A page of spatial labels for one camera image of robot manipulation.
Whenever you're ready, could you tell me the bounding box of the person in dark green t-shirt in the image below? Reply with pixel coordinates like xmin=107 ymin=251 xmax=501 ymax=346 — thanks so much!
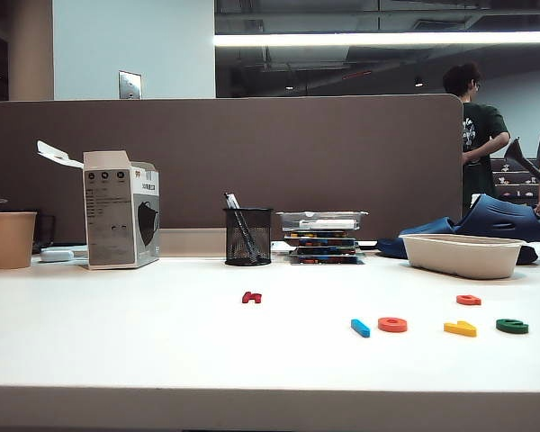
xmin=442 ymin=61 xmax=511 ymax=213

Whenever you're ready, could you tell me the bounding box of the brown desk partition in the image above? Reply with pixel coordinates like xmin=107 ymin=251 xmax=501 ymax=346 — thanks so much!
xmin=0 ymin=93 xmax=465 ymax=231

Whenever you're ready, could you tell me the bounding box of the yellow letter v magnet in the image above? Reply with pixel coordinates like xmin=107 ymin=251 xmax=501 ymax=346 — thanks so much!
xmin=443 ymin=319 xmax=479 ymax=338

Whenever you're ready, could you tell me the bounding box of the dark display shelf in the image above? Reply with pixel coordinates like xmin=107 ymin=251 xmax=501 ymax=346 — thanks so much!
xmin=490 ymin=157 xmax=540 ymax=204

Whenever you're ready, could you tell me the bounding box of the black mesh pen holder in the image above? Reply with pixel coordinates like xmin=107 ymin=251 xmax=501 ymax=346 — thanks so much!
xmin=222 ymin=206 xmax=275 ymax=266

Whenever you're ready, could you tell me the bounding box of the ceiling light strip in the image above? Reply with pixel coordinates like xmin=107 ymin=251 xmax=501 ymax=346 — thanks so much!
xmin=212 ymin=30 xmax=540 ymax=47

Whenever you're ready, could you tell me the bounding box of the white marker pen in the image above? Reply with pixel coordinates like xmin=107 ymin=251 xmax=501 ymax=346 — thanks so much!
xmin=298 ymin=218 xmax=357 ymax=229

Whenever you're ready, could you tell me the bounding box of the white earbuds case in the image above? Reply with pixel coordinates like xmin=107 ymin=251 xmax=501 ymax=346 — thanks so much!
xmin=39 ymin=247 xmax=76 ymax=263

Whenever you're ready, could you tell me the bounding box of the white face mask box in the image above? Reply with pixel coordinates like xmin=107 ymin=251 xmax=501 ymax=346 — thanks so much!
xmin=35 ymin=139 xmax=161 ymax=271

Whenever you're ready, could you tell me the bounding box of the orange letter o magnet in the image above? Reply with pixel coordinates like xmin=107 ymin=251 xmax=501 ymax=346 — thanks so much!
xmin=377 ymin=316 xmax=410 ymax=334

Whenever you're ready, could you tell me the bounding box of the clear plastic tray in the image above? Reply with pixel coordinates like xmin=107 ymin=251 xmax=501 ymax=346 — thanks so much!
xmin=275 ymin=209 xmax=370 ymax=232

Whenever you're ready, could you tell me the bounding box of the white oval letter tray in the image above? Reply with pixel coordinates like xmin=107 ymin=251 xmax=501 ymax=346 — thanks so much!
xmin=400 ymin=232 xmax=528 ymax=281

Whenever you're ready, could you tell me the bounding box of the metal wall plate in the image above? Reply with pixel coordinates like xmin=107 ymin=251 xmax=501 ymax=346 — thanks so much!
xmin=117 ymin=69 xmax=143 ymax=100

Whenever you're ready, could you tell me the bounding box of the blue letter l magnet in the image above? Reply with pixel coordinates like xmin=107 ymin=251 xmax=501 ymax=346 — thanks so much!
xmin=349 ymin=318 xmax=372 ymax=339

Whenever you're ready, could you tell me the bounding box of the dark grey angled object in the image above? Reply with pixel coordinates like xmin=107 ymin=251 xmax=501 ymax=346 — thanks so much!
xmin=503 ymin=136 xmax=540 ymax=185

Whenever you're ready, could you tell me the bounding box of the brown paper cup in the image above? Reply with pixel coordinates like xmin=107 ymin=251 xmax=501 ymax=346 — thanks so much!
xmin=0 ymin=211 xmax=38 ymax=270

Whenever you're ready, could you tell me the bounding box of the black and clear pen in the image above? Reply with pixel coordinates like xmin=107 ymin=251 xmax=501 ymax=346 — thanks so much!
xmin=223 ymin=192 xmax=260 ymax=263

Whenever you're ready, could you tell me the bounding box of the blue fabric bag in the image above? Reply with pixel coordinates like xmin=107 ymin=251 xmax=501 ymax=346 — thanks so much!
xmin=376 ymin=215 xmax=540 ymax=266

